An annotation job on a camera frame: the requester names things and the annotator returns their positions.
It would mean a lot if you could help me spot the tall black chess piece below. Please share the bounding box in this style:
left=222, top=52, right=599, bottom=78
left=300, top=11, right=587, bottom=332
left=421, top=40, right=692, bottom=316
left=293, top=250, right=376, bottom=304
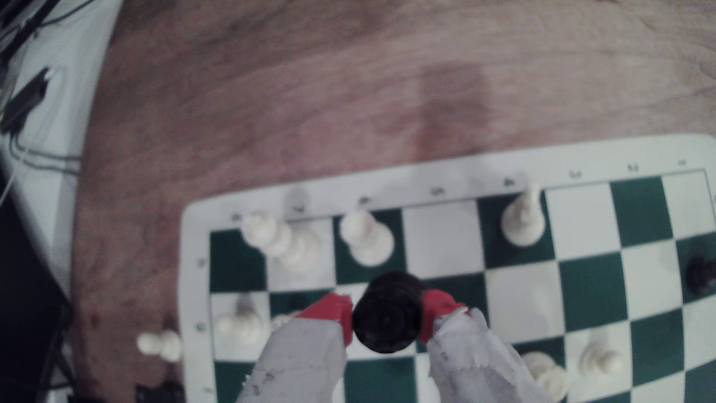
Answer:
left=352, top=271, right=427, bottom=354

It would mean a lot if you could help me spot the white chess king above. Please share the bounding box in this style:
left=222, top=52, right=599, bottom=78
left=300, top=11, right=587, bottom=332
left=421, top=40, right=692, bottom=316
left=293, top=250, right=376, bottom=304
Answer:
left=241, top=211, right=322, bottom=275

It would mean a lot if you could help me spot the white chess bishop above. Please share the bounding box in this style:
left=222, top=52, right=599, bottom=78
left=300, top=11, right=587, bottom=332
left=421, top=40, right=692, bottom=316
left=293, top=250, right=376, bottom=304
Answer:
left=500, top=184, right=547, bottom=248

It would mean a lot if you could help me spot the green white chess mat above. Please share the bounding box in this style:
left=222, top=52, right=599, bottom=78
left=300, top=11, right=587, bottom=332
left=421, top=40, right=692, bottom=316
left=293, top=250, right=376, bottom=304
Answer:
left=177, top=133, right=716, bottom=403

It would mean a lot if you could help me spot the black chess rook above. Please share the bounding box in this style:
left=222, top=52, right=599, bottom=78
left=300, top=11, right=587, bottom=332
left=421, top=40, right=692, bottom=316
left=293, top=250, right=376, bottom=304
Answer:
left=686, top=254, right=716, bottom=296

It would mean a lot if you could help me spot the thin black cable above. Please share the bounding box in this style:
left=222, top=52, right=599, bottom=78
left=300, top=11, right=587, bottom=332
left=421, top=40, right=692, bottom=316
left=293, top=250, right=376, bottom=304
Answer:
left=8, top=133, right=83, bottom=175

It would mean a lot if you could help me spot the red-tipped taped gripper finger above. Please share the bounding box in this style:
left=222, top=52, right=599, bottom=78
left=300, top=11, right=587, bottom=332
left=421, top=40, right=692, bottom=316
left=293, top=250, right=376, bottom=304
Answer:
left=418, top=289, right=552, bottom=403
left=238, top=293, right=355, bottom=403

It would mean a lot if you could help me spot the white chess rook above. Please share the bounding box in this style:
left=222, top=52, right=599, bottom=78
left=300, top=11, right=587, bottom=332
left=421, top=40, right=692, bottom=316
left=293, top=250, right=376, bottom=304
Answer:
left=339, top=210, right=396, bottom=268
left=521, top=351, right=570, bottom=403

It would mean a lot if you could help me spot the black plug device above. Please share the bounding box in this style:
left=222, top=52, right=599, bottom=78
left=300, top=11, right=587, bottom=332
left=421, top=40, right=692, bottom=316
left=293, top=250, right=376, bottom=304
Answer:
left=0, top=66, right=52, bottom=136

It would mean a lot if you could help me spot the white chess pawn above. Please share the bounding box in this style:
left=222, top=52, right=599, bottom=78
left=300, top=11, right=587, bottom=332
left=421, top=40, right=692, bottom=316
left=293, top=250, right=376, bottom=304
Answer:
left=136, top=329, right=183, bottom=363
left=215, top=296, right=265, bottom=346
left=578, top=329, right=625, bottom=378

